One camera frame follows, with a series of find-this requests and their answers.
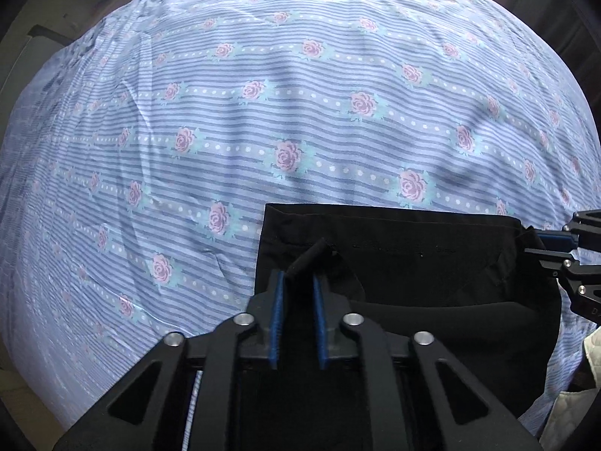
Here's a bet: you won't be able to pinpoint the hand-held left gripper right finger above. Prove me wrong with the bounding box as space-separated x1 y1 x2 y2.
313 274 546 451

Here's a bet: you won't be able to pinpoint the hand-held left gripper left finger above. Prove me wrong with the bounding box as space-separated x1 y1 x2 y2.
53 270 287 451

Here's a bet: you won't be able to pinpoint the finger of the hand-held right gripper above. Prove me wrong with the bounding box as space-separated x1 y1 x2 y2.
535 210 601 248
523 246 585 283

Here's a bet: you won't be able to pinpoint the black pants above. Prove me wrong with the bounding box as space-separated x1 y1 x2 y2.
254 203 564 421

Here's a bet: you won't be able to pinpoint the white quilted cloth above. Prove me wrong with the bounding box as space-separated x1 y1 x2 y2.
539 324 601 451

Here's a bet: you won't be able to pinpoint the blue striped floral bed sheet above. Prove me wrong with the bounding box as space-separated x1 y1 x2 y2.
0 0 601 439

